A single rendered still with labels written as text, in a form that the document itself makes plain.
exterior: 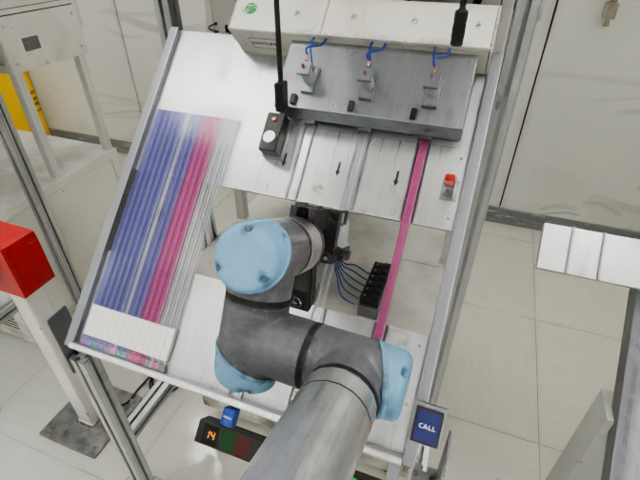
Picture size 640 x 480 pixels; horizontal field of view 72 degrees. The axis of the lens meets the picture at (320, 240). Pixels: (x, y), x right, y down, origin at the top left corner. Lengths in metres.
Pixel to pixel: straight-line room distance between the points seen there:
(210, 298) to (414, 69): 0.55
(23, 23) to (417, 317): 1.52
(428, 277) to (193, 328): 0.65
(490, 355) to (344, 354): 1.52
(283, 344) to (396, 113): 0.47
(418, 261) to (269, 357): 0.86
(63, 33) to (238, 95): 1.06
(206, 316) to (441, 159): 0.52
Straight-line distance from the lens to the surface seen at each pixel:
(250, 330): 0.48
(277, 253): 0.44
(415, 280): 1.21
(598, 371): 2.06
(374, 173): 0.81
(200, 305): 0.87
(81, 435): 1.80
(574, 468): 0.91
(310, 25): 0.89
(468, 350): 1.92
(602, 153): 2.58
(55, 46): 1.90
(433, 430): 0.73
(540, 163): 2.57
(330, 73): 0.85
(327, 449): 0.36
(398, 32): 0.85
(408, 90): 0.81
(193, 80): 1.04
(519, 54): 0.91
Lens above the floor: 1.40
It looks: 36 degrees down
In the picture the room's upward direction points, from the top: straight up
